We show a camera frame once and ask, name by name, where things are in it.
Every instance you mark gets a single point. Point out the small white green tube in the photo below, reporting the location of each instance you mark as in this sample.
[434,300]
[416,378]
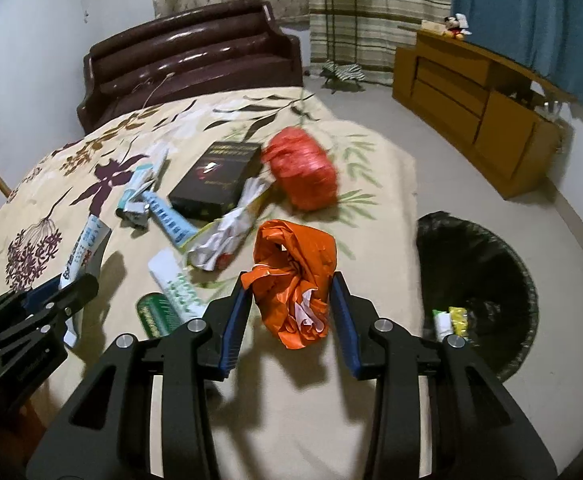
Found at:
[441,325]

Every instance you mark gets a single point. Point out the white red toothpaste box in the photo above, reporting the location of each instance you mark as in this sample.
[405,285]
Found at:
[88,245]

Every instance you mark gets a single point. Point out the dark brown leather sofa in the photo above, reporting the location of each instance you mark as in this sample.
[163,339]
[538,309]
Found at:
[191,55]

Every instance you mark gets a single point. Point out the white teal tube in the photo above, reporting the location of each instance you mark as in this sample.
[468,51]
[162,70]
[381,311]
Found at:
[139,187]

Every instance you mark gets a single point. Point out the black lined trash bin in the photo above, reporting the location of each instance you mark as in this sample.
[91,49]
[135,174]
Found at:
[476,260]

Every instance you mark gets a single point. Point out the wooden cabinet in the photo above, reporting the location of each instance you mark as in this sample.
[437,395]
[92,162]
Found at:
[471,105]

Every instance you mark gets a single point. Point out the black cardboard box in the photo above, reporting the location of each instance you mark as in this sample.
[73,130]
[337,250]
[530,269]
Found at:
[214,180]

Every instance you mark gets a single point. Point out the striped curtain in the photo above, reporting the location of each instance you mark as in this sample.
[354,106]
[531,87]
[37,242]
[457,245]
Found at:
[396,5]

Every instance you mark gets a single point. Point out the silver snack wrapper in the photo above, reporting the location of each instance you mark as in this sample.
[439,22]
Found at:
[221,237]

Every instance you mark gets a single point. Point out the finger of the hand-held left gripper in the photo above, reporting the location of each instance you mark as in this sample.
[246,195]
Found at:
[73,297]
[43,292]

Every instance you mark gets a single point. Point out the white card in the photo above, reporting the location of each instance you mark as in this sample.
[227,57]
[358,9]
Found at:
[464,20]

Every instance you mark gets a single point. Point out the blue curtain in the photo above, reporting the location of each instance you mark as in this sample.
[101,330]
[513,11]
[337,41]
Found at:
[531,25]

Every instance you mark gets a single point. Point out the white router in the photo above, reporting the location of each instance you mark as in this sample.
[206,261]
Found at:
[556,107]

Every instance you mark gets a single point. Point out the white green toothpaste tube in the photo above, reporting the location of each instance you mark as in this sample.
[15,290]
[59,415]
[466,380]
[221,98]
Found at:
[176,282]

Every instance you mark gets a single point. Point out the striped folded cloth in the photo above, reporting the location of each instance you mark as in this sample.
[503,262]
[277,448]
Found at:
[344,71]

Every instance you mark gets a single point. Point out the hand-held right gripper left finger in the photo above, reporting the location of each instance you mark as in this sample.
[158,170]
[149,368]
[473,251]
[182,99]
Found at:
[234,330]

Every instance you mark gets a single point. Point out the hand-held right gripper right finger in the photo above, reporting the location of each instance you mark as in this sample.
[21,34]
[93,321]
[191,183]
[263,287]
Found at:
[344,320]

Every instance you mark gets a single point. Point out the light blue toothpaste box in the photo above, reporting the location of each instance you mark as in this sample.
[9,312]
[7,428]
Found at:
[171,220]

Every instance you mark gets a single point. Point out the beige box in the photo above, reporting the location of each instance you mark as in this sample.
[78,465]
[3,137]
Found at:
[431,26]

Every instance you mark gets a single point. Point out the orange plastic bag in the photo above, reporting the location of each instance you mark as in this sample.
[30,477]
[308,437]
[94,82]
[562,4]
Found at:
[291,265]

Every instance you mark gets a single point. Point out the mouse plush toy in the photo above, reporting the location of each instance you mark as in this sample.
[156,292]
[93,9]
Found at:
[455,27]

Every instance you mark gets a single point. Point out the floral blanket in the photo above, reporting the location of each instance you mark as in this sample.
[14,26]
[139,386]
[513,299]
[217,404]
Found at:
[361,240]

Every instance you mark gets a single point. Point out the black metal plant stand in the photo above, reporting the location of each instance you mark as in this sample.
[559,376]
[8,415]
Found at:
[327,25]

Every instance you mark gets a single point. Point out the red plastic bag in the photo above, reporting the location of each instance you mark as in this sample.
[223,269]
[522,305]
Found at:
[304,165]

